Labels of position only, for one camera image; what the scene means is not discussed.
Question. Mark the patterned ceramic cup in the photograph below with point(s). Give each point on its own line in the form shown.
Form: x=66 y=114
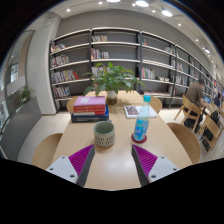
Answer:
x=104 y=133

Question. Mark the small plant at window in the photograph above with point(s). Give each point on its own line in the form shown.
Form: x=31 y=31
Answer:
x=25 y=94

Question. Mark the clear water bottle blue label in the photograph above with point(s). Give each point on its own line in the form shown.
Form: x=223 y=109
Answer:
x=142 y=121

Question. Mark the wooden chair far right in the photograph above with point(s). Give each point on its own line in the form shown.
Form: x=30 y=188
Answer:
x=156 y=104

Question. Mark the grey wall bookshelf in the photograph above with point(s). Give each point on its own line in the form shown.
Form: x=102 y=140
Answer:
x=165 y=69

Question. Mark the red middle book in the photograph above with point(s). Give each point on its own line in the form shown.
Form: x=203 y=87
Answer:
x=91 y=108

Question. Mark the pink top book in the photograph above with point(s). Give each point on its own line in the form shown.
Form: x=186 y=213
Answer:
x=88 y=101

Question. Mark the wooden chair under person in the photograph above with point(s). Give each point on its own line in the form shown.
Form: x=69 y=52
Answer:
x=190 y=110

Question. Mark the dark blue bottom book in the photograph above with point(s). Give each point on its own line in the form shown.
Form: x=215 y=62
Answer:
x=91 y=118

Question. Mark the wooden chair near right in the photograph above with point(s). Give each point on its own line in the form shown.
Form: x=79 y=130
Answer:
x=188 y=141

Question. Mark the open white magazine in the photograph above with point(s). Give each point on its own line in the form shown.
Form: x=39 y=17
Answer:
x=131 y=111

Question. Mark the seated person brown shirt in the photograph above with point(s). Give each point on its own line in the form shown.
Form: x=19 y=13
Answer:
x=195 y=95

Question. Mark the wooden chair near left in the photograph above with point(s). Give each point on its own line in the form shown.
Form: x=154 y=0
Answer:
x=45 y=151

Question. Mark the wooden chair right foreground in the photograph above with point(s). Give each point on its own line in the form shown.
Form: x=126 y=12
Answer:
x=211 y=132

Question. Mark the green potted plant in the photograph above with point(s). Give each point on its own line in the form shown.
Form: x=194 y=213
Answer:
x=111 y=78

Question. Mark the wooden chair far left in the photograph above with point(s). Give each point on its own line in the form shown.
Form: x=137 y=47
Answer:
x=70 y=104

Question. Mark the round red coaster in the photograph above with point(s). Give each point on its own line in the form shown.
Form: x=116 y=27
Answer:
x=137 y=141

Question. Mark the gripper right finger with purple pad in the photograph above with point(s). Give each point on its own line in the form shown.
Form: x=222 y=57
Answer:
x=151 y=168

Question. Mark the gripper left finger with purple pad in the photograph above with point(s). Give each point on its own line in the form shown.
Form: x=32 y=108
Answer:
x=74 y=168

